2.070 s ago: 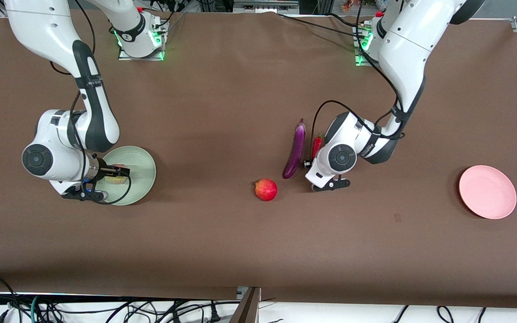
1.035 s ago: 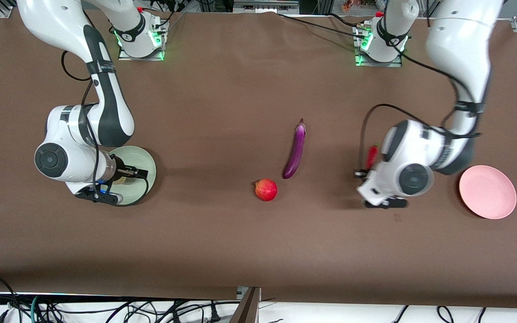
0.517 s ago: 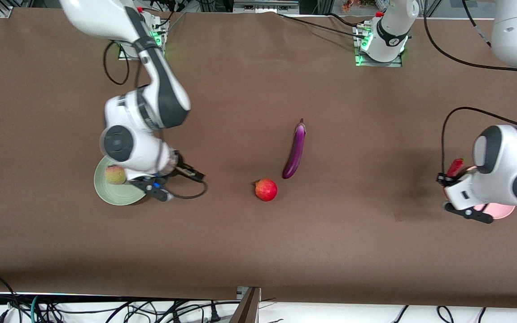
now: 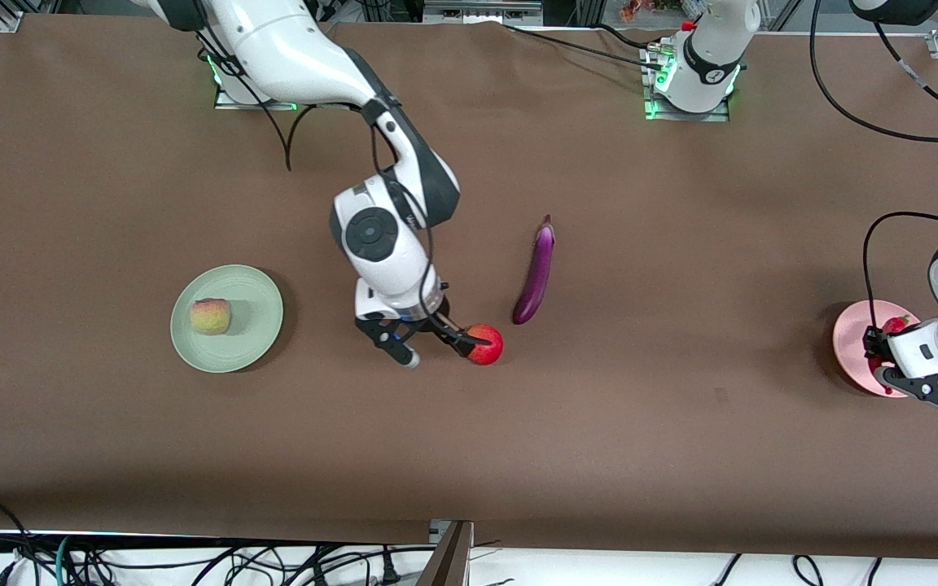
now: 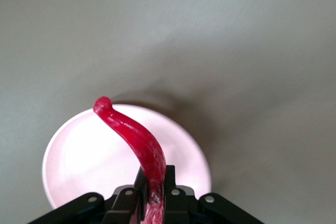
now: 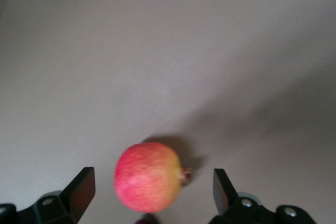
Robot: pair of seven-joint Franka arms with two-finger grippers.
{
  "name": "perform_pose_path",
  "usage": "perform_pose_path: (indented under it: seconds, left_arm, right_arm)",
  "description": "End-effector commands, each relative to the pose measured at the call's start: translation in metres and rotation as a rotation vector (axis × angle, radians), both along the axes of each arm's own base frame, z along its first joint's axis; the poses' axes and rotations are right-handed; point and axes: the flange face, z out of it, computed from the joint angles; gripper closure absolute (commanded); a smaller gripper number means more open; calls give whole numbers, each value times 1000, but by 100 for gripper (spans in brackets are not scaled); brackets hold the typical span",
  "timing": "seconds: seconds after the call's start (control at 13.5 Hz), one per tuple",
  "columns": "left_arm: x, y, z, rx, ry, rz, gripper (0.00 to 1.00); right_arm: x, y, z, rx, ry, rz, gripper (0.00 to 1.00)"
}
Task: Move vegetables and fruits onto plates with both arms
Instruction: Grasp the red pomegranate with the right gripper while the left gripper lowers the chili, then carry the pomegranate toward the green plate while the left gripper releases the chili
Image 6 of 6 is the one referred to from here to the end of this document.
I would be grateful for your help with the purple eggplant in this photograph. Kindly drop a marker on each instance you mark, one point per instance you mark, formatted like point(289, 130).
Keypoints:
point(145, 220)

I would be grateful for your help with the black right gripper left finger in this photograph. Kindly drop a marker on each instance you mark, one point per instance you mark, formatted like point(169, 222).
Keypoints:
point(73, 200)

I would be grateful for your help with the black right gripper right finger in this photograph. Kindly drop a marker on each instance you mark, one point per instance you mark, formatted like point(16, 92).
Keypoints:
point(223, 195)

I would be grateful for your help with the red pomegranate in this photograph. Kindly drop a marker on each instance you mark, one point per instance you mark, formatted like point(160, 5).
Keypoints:
point(147, 176)

